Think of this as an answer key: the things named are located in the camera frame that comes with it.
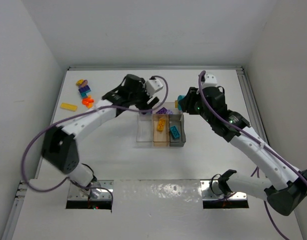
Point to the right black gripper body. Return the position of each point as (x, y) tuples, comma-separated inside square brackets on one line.
[(186, 101)]

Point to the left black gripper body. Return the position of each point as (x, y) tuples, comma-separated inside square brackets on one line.
[(145, 100)]

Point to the teal round lego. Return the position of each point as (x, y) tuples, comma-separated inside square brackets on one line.
[(179, 102)]

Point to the lilac small lego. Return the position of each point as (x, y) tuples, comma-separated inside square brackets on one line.
[(170, 112)]

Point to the purple slope lego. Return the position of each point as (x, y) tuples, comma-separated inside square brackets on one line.
[(162, 111)]

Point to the teal 2x4 lego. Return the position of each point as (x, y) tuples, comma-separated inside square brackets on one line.
[(175, 134)]

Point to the long yellow lego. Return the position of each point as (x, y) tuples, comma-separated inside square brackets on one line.
[(69, 107)]

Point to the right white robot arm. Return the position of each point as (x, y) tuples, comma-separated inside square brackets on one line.
[(283, 189)]

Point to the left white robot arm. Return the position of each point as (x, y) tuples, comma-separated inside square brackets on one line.
[(60, 145)]

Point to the clear rear container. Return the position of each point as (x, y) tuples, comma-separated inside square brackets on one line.
[(168, 108)]

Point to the grey plastic container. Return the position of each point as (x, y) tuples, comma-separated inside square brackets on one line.
[(178, 121)]

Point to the clear front-left container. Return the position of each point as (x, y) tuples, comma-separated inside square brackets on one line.
[(144, 132)]

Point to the amber plastic container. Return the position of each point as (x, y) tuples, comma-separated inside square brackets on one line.
[(160, 139)]

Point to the orange lego cluster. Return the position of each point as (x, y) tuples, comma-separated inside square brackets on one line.
[(88, 101)]

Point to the teal square lego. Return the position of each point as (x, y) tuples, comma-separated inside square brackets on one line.
[(83, 95)]

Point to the white front cover panel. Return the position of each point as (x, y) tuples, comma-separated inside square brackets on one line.
[(148, 210)]

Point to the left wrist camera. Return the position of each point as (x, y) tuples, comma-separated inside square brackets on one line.
[(152, 86)]

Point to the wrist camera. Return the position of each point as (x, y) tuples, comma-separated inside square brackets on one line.
[(152, 86), (208, 80)]

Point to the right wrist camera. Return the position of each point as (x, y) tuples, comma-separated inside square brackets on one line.
[(208, 80)]

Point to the rear aluminium rail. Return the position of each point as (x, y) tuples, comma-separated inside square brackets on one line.
[(155, 67)]

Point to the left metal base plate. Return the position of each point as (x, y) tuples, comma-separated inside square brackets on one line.
[(97, 191)]

